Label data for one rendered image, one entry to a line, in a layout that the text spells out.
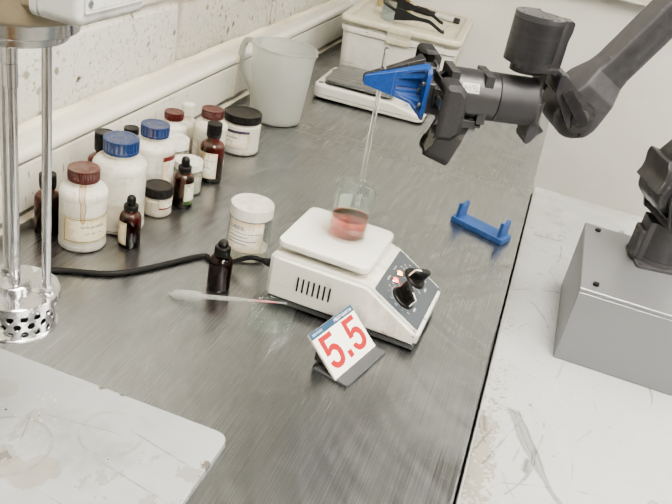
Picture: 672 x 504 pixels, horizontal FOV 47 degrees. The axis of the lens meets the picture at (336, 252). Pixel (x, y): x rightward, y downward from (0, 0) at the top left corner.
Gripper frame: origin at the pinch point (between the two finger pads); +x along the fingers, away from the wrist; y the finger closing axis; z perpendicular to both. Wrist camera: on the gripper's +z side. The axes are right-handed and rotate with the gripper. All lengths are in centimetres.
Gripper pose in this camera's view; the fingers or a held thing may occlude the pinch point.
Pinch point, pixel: (392, 82)
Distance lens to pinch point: 90.8
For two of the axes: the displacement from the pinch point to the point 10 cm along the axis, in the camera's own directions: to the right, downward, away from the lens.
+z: -1.6, 8.7, 4.7
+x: -9.8, -1.1, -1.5
